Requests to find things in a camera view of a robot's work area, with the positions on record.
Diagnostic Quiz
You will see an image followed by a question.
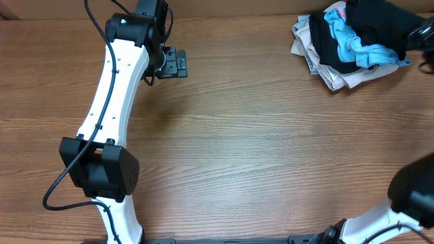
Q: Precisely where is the black garment in pile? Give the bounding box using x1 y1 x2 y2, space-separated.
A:
309 12 360 74

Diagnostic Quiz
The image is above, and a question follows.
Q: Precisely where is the black t-shirt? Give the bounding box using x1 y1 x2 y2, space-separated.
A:
346 0 425 60

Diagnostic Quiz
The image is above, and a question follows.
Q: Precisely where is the beige garment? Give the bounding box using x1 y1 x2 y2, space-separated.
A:
291 1 400 91

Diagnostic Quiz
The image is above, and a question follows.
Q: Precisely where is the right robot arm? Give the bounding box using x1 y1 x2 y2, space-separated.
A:
287 14 433 243

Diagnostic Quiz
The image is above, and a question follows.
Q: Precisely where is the light blue printed shirt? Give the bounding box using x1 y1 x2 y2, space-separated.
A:
324 7 411 68

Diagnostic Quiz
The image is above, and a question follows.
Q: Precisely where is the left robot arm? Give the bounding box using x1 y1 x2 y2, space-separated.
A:
59 14 188 243

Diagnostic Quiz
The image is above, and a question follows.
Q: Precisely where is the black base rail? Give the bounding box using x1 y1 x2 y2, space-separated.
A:
142 235 314 244

